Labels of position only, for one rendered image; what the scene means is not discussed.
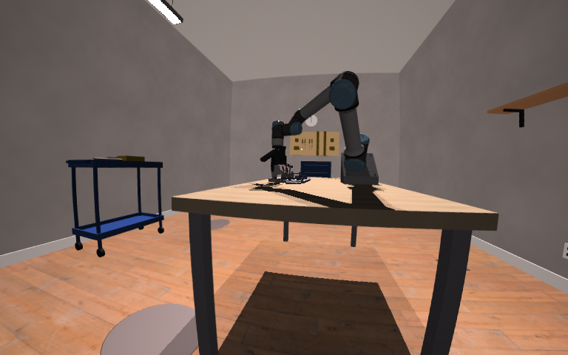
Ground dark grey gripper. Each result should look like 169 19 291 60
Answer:
271 145 287 181

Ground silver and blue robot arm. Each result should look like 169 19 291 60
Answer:
271 71 370 172

